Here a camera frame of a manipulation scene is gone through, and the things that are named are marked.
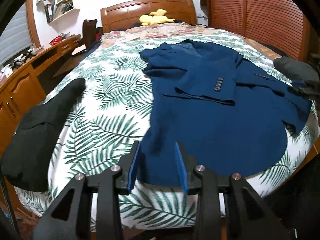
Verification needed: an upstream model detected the floral blanket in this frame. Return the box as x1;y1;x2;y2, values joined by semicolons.
100;23;281;60

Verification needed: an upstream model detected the yellow plush toy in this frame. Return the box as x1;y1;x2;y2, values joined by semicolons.
139;9;175;25

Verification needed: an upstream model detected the long wooden desk cabinet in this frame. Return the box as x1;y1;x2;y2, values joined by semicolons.
0;34;81;153

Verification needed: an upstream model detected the black folded garment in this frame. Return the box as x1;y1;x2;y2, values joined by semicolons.
1;78;86;192

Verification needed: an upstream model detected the white wall shelf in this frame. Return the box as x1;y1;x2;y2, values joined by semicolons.
37;0;81;26

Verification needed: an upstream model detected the wooden headboard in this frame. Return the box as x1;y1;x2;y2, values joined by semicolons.
100;0;197;33

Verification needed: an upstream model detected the grey folded garment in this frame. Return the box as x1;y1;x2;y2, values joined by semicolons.
273;56;319;82

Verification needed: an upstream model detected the wooden louvered wardrobe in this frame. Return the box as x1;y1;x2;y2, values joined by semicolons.
207;0;310;61

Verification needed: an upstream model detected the palm leaf bedsheet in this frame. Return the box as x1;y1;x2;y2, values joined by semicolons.
15;28;320;229

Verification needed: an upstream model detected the navy blue blazer jacket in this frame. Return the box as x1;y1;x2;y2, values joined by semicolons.
138;40;311;186

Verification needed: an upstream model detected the grey window blind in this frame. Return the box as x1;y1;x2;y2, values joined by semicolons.
0;3;32;66

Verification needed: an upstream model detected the dark wooden chair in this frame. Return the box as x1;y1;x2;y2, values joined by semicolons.
82;19;97;48

